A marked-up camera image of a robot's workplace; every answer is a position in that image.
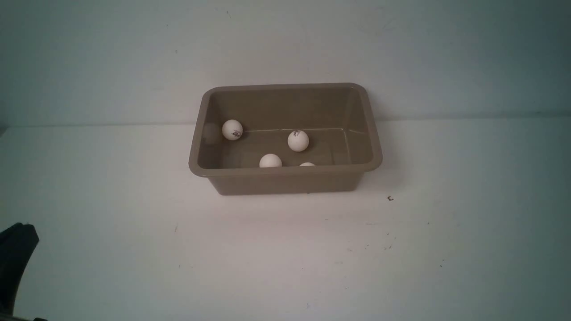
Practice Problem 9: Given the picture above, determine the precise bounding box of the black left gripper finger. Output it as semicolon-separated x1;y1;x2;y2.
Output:
0;223;39;315

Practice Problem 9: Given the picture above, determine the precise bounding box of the tan plastic bin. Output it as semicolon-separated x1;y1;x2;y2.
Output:
188;82;383;195

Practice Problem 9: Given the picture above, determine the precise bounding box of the plain white ping-pong ball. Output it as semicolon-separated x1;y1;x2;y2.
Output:
259;154;283;168

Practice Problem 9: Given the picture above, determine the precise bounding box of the white ping-pong ball with logo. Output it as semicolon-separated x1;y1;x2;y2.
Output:
222;119;243;141

